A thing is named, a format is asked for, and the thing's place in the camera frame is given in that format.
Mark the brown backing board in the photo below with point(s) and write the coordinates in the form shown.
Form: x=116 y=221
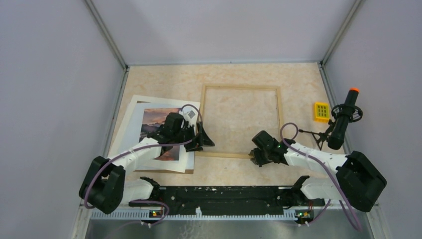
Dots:
x=187 y=171

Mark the cream mat board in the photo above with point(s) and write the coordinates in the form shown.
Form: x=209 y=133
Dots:
x=129 y=131

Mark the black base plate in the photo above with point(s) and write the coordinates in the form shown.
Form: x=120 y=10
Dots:
x=228 y=200

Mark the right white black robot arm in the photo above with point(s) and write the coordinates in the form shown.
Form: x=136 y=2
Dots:
x=352 y=178

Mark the sunset landscape photo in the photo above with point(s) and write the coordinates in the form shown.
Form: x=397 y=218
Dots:
x=151 y=121

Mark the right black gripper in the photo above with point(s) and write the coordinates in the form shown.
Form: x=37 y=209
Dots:
x=257 y=159

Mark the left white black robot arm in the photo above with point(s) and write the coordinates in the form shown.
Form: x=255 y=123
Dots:
x=104 y=186

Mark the black mini tripod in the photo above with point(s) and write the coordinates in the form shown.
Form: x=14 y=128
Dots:
x=321 y=137

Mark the black microphone orange tip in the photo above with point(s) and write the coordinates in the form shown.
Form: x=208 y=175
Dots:
x=344 y=114

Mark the yellow grid block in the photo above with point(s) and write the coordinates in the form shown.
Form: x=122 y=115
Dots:
x=321 y=112

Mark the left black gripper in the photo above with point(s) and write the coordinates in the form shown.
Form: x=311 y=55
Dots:
x=204 y=140

